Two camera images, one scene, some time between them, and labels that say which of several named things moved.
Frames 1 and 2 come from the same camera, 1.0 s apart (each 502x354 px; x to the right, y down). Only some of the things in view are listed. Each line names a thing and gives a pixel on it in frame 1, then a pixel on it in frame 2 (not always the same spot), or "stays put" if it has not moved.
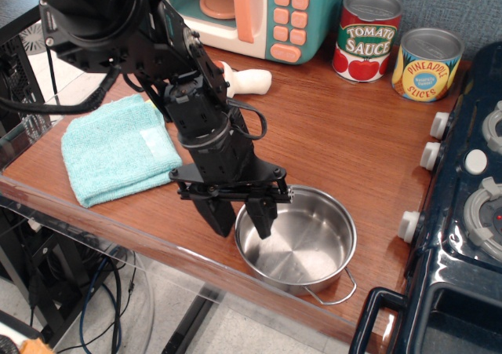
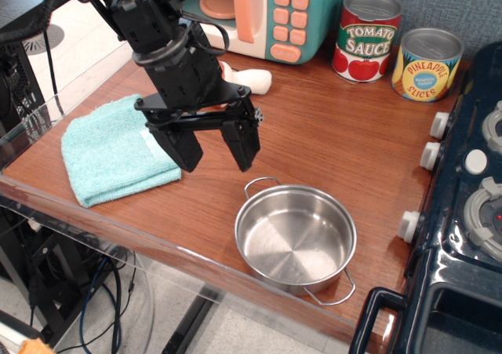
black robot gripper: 226,168 -> 188,89
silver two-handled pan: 311,243 stays put
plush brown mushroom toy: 245,81 stays put
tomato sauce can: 366,35 stays put
